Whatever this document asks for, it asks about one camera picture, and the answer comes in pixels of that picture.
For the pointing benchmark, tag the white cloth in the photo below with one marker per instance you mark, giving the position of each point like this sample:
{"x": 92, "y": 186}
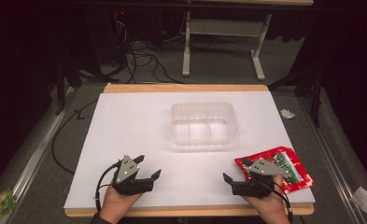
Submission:
{"x": 366, "y": 202}

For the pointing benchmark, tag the person's right hand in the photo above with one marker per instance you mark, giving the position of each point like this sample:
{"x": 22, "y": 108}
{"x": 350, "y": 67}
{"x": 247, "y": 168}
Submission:
{"x": 273, "y": 208}

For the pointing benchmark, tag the wooden table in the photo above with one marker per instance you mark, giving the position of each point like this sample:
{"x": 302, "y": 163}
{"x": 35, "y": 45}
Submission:
{"x": 184, "y": 88}

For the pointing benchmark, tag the black stand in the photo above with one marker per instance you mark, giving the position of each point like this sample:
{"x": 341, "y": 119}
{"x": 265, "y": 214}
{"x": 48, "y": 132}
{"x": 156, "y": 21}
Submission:
{"x": 63, "y": 84}
{"x": 315, "y": 93}

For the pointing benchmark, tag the white sheet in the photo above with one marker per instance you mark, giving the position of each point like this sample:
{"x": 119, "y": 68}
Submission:
{"x": 134, "y": 130}

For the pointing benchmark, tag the clear plastic container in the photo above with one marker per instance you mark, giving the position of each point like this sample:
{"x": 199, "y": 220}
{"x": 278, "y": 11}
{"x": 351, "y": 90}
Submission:
{"x": 203, "y": 124}

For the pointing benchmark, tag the red snack packet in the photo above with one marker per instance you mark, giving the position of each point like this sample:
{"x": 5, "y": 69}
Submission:
{"x": 296, "y": 168}

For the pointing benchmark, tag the white desk frame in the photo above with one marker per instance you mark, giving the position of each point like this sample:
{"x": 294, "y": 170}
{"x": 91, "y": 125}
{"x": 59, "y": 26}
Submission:
{"x": 221, "y": 27}

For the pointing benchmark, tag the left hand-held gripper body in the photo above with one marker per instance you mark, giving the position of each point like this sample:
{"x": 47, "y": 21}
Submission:
{"x": 126, "y": 169}

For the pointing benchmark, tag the aluminium rail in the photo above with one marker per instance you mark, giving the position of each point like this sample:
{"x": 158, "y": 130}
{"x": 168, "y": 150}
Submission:
{"x": 35, "y": 155}
{"x": 330, "y": 149}

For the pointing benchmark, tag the person's left hand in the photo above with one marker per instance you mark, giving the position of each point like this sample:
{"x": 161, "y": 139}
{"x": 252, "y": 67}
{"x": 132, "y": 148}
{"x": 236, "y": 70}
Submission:
{"x": 117, "y": 205}

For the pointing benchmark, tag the crumpled white paper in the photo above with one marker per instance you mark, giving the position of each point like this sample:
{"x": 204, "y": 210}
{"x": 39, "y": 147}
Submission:
{"x": 287, "y": 114}

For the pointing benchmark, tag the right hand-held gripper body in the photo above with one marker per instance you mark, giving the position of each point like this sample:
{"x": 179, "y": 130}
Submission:
{"x": 259, "y": 183}

